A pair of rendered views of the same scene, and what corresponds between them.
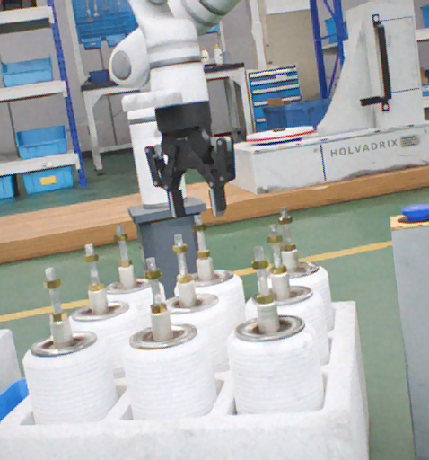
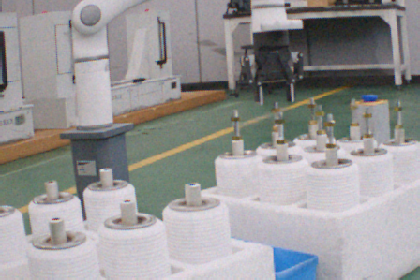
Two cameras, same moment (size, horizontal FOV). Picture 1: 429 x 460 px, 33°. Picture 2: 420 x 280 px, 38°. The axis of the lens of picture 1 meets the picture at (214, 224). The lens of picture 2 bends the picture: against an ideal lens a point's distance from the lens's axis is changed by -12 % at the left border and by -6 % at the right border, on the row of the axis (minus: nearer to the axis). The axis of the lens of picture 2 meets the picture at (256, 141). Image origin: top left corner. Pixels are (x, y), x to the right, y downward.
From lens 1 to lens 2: 1.27 m
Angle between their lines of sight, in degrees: 57
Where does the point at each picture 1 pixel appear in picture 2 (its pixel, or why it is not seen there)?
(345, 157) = not seen: outside the picture
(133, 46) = (105, 1)
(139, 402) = (379, 186)
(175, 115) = (283, 36)
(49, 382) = (352, 180)
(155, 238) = (110, 151)
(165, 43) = not seen: outside the picture
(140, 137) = (96, 70)
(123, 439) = (392, 200)
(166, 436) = (405, 194)
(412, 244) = (379, 112)
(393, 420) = not seen: hidden behind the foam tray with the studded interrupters
